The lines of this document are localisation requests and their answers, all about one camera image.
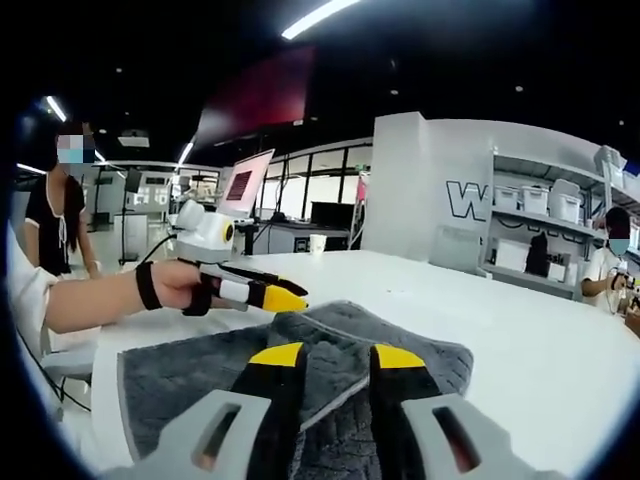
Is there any long ceiling light strip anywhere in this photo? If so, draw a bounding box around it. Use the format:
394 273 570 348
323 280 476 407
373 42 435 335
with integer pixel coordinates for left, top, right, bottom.
280 0 362 41

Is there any grey towel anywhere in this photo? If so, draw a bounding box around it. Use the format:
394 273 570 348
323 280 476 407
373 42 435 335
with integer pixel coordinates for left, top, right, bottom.
117 299 475 480

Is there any white flat box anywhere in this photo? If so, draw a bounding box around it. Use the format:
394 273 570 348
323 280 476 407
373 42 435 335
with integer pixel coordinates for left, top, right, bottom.
497 238 531 274

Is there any black hand strap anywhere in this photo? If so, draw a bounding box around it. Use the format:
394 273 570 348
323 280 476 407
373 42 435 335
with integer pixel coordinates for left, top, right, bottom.
181 284 215 318

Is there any ceiling mounted white unit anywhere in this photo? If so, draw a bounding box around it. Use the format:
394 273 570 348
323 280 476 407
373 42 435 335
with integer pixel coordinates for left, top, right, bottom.
118 128 152 148

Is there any black bag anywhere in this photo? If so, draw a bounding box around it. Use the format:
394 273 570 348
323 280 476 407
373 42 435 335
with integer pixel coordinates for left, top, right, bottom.
524 233 552 277

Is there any black cable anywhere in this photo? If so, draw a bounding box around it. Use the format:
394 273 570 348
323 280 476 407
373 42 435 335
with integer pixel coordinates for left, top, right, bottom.
14 327 94 415
134 231 182 272

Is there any red ceiling panel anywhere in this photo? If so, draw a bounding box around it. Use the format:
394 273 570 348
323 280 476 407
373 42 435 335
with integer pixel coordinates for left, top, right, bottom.
192 47 317 147

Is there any black wrist strap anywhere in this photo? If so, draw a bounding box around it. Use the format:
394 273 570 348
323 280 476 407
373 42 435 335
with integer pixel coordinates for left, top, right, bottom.
134 260 164 312

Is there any tall white storage box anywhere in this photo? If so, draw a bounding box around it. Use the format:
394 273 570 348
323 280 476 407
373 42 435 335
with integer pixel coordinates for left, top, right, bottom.
549 178 584 224

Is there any person's left hand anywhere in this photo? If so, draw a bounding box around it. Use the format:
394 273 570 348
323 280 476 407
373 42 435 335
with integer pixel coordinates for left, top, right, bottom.
158 260 224 317

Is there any black monitor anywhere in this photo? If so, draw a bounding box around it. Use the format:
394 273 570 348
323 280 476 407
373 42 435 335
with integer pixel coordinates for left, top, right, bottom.
310 200 358 233

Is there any white background desk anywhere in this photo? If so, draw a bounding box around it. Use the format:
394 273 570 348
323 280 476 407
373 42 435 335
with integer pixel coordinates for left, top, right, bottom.
234 217 351 257

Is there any clear storage box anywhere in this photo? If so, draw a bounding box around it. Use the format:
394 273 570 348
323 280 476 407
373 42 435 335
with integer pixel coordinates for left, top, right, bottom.
594 144 627 179

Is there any metal shelf rack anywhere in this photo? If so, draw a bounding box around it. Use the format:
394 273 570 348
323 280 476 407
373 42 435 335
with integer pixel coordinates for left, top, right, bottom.
479 147 640 302

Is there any pink screen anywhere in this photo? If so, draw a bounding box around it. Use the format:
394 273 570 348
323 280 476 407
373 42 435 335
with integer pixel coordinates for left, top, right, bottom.
217 148 277 219

